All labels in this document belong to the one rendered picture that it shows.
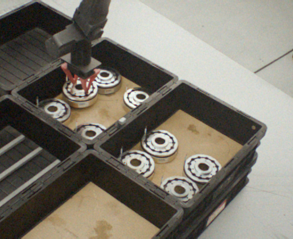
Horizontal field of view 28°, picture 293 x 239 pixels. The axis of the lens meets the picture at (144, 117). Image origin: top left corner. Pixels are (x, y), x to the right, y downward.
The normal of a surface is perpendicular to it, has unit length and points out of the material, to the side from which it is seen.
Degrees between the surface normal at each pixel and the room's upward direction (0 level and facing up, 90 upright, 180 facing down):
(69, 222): 0
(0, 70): 0
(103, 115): 0
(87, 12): 94
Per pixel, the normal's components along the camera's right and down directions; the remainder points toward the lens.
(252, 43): 0.11, -0.74
